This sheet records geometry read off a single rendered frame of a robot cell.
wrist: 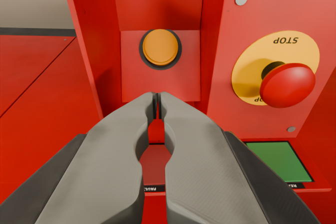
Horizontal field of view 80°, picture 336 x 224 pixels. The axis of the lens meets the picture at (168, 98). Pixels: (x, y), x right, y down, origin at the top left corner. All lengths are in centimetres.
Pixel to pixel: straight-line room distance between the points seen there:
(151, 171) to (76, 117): 32
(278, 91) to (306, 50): 4
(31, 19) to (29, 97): 58
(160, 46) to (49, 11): 89
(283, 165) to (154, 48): 17
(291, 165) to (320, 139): 30
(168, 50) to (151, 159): 11
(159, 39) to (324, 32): 14
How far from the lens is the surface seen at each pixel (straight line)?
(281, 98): 18
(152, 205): 34
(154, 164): 21
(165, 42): 22
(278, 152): 24
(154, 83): 23
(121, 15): 24
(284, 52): 19
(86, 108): 51
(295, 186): 23
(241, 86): 19
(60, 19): 107
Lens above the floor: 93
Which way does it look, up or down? 53 degrees down
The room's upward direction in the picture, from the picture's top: 178 degrees clockwise
